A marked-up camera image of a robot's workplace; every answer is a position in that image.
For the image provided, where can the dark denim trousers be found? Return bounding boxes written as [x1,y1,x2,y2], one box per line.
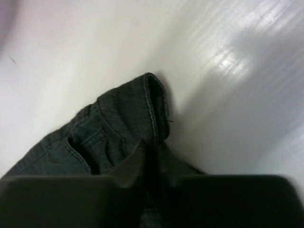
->
[0,72,209,228]

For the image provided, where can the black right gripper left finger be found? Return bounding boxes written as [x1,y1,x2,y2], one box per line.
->
[0,142,147,228]

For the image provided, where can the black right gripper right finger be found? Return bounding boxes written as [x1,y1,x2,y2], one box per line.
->
[154,142,304,228]

